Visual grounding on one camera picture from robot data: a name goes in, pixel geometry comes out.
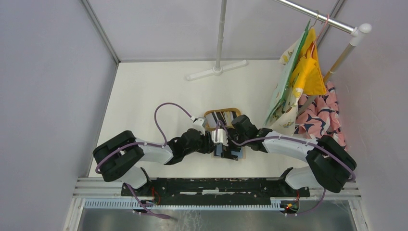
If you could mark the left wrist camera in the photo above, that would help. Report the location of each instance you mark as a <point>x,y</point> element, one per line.
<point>199,123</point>

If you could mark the white clothes rack stand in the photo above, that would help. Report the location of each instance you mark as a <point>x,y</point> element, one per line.
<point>218,69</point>

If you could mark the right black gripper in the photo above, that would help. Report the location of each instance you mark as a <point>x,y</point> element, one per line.
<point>227,150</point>

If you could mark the pink clothes hanger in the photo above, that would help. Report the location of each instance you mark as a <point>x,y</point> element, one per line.
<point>319,34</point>

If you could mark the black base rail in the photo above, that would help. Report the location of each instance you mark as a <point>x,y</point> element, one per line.
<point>219,191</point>

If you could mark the metal hanging rod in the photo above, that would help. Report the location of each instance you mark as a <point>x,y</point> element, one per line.
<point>352,30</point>

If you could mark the wooden rack pole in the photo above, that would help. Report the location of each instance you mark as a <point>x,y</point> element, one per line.
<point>329,74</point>

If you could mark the green clothes hanger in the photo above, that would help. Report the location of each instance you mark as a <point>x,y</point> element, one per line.
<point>294,67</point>

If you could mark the tan oval card holder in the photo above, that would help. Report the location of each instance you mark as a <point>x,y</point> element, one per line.
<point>223,114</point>

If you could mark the yellow garment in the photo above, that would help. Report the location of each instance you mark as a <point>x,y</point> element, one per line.
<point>306,77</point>

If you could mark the cards in holder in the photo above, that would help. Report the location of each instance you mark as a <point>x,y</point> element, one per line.
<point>221,116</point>

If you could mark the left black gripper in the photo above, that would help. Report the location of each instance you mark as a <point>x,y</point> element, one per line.
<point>209,145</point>

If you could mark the light blue card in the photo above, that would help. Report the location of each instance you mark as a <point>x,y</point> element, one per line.
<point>219,150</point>

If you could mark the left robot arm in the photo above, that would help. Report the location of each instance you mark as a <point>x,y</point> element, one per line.
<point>116,158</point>

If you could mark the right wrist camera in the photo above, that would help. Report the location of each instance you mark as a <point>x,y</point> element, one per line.
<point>219,136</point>

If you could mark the pink patterned garment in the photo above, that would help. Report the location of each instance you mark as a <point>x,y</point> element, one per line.
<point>322,118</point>

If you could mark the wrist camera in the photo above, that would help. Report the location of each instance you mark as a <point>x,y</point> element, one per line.
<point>219,136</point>
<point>199,123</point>

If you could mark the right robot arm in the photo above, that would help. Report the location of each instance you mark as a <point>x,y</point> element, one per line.
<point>328,164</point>

